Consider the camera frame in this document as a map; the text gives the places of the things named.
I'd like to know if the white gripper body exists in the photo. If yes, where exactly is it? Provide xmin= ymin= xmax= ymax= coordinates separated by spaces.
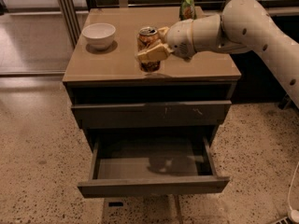
xmin=165 ymin=19 xmax=195 ymax=59

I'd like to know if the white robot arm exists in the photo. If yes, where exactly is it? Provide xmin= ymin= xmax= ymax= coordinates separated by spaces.
xmin=137 ymin=0 xmax=299 ymax=106

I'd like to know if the metal door frame post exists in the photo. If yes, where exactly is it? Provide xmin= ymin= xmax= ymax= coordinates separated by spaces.
xmin=57 ymin=0 xmax=80 ymax=48

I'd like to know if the small dark floor bracket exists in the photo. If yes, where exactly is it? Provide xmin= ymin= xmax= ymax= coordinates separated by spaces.
xmin=278 ymin=94 xmax=292 ymax=110

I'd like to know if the grey drawer cabinet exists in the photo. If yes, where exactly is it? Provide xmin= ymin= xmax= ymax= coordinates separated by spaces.
xmin=63 ymin=6 xmax=243 ymax=199

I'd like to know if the closed top drawer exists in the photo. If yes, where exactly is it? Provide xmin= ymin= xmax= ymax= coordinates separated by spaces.
xmin=71 ymin=100 xmax=232 ymax=129

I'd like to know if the orange soda can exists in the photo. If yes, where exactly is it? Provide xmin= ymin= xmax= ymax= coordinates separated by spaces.
xmin=137 ymin=26 xmax=160 ymax=73

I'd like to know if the open middle drawer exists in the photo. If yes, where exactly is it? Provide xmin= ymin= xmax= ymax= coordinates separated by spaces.
xmin=78 ymin=136 xmax=230 ymax=198

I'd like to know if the white cable on floor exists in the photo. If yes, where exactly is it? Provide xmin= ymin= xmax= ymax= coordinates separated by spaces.
xmin=287 ymin=161 xmax=299 ymax=224

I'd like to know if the white ceramic bowl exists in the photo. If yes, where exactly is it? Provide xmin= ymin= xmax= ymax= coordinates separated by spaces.
xmin=82 ymin=23 xmax=116 ymax=50

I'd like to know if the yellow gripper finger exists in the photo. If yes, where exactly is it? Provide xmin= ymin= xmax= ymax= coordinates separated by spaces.
xmin=158 ymin=26 xmax=169 ymax=43
xmin=136 ymin=43 xmax=174 ymax=63

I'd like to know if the green chip bag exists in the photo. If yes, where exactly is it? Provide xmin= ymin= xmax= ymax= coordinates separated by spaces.
xmin=179 ymin=0 xmax=197 ymax=21

